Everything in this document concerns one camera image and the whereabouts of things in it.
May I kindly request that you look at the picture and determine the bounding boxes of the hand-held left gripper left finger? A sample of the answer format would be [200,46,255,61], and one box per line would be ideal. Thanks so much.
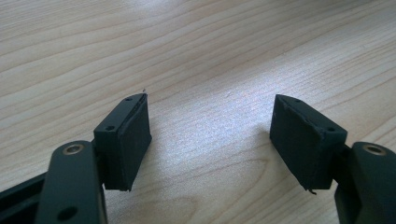
[92,92,153,192]

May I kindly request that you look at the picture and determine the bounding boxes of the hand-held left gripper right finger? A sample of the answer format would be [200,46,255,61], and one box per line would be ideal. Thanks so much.
[269,93,348,195]

